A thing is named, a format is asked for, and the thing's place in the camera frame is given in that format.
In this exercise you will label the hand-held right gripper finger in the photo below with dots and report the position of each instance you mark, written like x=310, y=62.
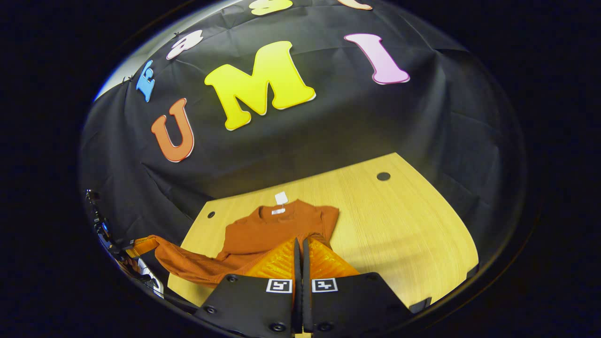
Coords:
x=297, y=267
x=306, y=267

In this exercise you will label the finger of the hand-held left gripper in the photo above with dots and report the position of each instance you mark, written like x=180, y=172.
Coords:
x=141, y=245

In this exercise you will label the orange jacket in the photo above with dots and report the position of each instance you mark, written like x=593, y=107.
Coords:
x=263, y=234

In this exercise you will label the white object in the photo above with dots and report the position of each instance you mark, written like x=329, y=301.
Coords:
x=151, y=279

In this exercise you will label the white paper hang tag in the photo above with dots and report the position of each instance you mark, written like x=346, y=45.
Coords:
x=281, y=198

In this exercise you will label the black backdrop cloth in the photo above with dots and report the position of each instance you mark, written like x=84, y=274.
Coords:
x=328, y=136

